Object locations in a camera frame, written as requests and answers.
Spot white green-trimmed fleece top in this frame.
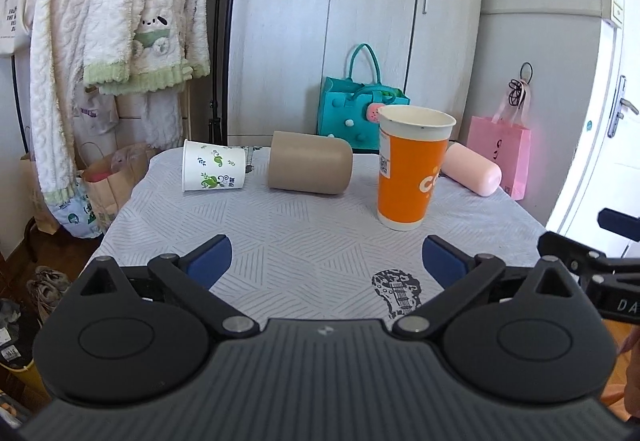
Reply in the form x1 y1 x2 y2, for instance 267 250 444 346
81 0 212 96

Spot beige cup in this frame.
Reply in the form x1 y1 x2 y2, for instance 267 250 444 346
267 131 354 196

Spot white door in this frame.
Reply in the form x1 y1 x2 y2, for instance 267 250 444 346
545 0 640 262

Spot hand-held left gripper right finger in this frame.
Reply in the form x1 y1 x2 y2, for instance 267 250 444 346
392 235 583 340

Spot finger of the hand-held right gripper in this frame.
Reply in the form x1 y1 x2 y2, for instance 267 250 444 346
537 231 640 283
598 208 640 243

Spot grey sneakers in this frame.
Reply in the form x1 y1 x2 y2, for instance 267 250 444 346
26 265 72 323

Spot white cup with green print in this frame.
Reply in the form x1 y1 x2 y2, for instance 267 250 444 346
182 139 249 192

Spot teal felt handbag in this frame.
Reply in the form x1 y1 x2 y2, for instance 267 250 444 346
316 44 411 152

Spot metal door handle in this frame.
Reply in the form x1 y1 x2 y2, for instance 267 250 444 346
607 75 640 138

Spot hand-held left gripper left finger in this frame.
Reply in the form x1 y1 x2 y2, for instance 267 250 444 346
67 234 261 341

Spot pink cup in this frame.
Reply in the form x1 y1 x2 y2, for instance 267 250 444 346
442 142 502 198

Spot small purple-printed cloth bag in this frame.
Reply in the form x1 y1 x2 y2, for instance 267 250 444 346
71 85 121 148

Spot orange paper cup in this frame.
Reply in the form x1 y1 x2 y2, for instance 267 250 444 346
376 105 457 232

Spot person's right hand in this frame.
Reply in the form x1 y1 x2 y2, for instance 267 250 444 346
611 321 640 423

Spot brown paper bag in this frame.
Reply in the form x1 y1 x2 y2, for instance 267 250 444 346
19 152 60 236
80 143 162 235

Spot patterned grey tablecloth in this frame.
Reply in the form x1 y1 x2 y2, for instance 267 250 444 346
82 145 551 322

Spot white fleece robe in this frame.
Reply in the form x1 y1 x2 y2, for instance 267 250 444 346
29 0 126 222

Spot yellow bin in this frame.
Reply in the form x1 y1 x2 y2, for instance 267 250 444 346
0 360 52 404

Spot grey wardrobe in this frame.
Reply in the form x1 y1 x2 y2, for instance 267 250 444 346
226 0 487 152

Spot pink paper gift bag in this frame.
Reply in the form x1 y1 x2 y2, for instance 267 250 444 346
466 78 532 201

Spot black clothes rack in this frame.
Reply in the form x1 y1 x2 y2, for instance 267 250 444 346
9 53 32 156

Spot white printed tote bag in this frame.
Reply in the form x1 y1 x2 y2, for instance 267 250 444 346
0 0 42 58

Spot white green-printed plastic bag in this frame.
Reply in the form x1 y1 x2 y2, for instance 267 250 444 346
46 175 105 240

